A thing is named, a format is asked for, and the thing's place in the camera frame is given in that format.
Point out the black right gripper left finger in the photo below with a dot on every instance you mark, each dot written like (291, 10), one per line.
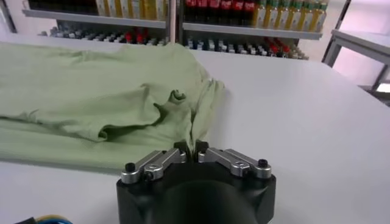
(158, 161)

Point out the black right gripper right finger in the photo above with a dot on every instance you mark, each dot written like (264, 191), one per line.
(231, 161)

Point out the light green polo shirt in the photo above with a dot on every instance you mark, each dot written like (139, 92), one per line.
(76, 91)

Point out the grey drinks shelf unit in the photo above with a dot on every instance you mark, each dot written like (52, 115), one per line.
(243, 30)
(91, 19)

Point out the black slanted pole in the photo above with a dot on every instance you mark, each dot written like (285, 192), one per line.
(344, 12)
(9, 21)

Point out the white metal frame table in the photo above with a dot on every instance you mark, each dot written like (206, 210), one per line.
(359, 41)

